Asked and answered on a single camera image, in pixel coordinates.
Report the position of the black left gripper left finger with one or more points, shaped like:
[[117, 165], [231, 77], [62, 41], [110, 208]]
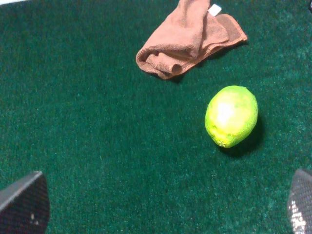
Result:
[[25, 205]]

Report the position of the green lime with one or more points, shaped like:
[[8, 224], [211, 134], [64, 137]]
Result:
[[231, 115]]

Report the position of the green felt table cloth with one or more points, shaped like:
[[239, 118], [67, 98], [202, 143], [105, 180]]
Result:
[[125, 152]]

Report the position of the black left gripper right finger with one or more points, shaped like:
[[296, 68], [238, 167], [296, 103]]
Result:
[[299, 205]]

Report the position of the orange-brown folded cloth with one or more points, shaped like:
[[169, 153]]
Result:
[[188, 35]]

